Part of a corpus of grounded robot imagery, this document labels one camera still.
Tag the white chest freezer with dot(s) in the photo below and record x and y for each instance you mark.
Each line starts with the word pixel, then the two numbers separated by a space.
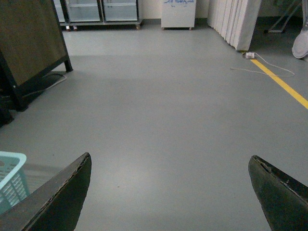
pixel 178 14

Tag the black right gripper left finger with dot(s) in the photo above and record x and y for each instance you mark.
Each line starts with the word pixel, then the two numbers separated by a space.
pixel 54 206

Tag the white folding partition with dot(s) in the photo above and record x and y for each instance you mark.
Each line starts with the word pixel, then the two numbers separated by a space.
pixel 234 20

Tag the glass door cabinet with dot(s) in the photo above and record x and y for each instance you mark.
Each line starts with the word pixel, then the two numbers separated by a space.
pixel 75 13

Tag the dark wooden display stand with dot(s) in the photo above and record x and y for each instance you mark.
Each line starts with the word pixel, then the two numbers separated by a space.
pixel 31 45

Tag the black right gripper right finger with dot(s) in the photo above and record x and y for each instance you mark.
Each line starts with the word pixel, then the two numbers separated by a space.
pixel 283 199

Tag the light blue plastic basket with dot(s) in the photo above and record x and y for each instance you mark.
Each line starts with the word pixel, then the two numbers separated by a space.
pixel 13 184

